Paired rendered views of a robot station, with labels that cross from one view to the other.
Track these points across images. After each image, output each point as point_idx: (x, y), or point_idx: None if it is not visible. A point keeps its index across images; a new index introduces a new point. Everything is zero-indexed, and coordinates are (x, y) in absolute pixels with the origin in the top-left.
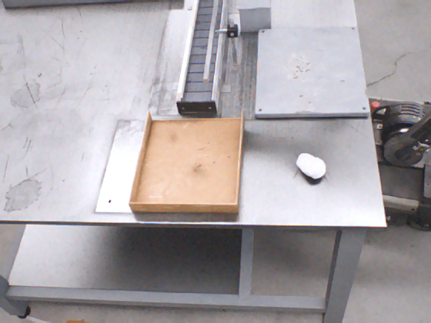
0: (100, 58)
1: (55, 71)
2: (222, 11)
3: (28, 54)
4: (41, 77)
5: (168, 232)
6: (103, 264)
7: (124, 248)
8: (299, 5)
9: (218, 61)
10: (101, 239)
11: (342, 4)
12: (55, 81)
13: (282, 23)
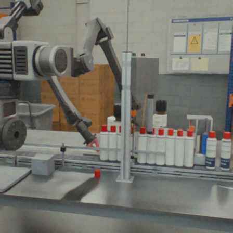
0: (53, 147)
1: (53, 142)
2: None
3: (70, 139)
4: (52, 140)
5: (9, 231)
6: (8, 215)
7: (12, 219)
8: (46, 182)
9: (13, 155)
10: (22, 214)
11: (33, 193)
12: (47, 142)
13: (34, 177)
